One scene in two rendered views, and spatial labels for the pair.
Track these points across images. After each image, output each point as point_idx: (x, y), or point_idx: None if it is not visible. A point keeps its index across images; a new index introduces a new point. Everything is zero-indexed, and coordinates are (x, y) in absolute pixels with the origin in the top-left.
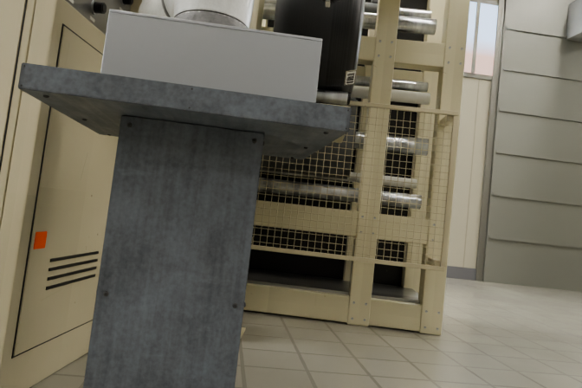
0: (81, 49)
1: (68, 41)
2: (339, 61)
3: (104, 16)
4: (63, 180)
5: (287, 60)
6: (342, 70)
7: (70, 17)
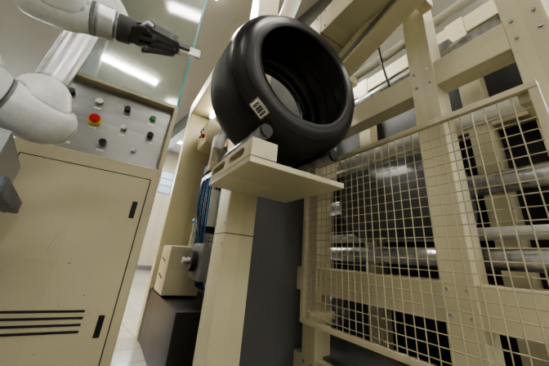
0: (49, 164)
1: (26, 160)
2: (238, 99)
3: (119, 147)
4: (13, 250)
5: None
6: (246, 105)
7: (33, 148)
